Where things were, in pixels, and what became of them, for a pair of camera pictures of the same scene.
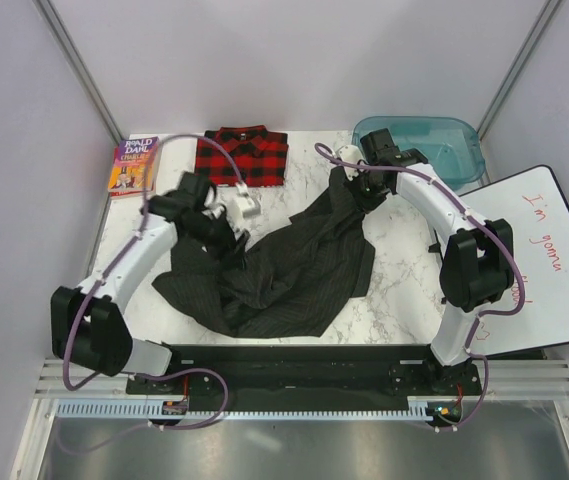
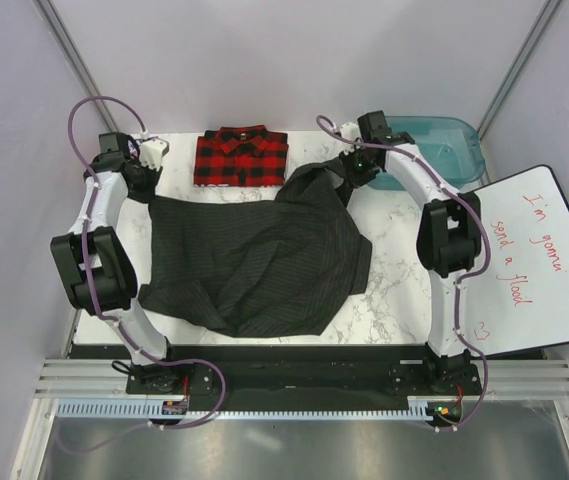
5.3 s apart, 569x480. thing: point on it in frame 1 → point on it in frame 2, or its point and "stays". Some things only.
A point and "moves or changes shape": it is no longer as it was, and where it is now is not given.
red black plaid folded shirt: [258, 154] stays
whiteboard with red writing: [564, 298] stays
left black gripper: [230, 247] → [154, 177]
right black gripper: [365, 204] → [355, 178]
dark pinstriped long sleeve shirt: [288, 281] moves or changes shape
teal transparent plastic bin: [451, 146] stays
